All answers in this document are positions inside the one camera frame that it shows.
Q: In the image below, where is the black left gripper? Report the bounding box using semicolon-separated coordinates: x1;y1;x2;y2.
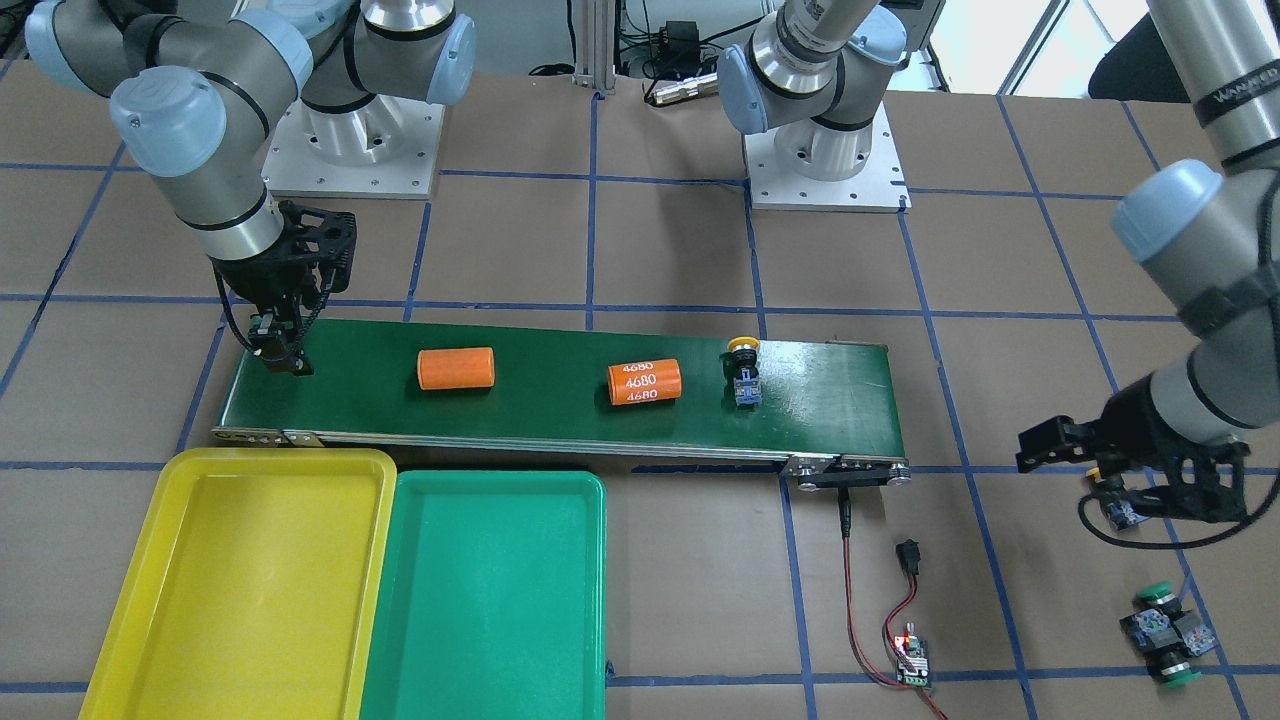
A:
1016;386;1251;523

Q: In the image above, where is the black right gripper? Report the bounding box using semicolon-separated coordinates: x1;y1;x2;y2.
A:
212;200;357;375

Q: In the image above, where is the yellow push button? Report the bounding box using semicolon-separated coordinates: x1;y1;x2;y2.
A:
726;336;762;407
1085;468;1148;532

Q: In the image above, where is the plain orange cylinder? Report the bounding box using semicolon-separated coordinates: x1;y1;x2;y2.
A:
416;347;497;392

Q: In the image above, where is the orange cylinder marked 4680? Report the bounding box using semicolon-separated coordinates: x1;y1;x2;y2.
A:
605;357;684;407

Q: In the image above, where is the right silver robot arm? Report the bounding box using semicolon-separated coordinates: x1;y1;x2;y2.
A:
24;1;477;375

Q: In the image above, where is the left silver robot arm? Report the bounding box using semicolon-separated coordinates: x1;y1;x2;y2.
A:
266;129;1277;536

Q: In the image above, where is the green push button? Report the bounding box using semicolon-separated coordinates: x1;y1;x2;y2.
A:
1119;582;1181;653
1146;611;1219;688

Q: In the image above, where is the yellow plastic tray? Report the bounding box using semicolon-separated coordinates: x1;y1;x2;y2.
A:
79;448;396;719

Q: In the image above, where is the small motor controller board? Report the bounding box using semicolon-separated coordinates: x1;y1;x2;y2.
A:
892;634;933;691

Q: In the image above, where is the green plastic tray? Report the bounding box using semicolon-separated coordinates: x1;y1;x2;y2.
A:
360;470;607;719

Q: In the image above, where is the green conveyor belt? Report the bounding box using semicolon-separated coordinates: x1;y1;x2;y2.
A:
212;319;910;488

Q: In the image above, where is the silver cylinder on floor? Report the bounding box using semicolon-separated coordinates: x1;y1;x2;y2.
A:
643;72;719;108

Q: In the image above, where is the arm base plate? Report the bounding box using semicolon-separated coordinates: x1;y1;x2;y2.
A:
261;95;447;200
742;105;913;213

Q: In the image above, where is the black inline switch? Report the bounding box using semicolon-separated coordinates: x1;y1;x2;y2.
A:
895;538;922;578

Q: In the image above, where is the red black power cable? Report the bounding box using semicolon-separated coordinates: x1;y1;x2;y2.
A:
838;488;948;720

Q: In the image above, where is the aluminium frame post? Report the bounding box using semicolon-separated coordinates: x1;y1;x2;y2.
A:
568;0;622;96

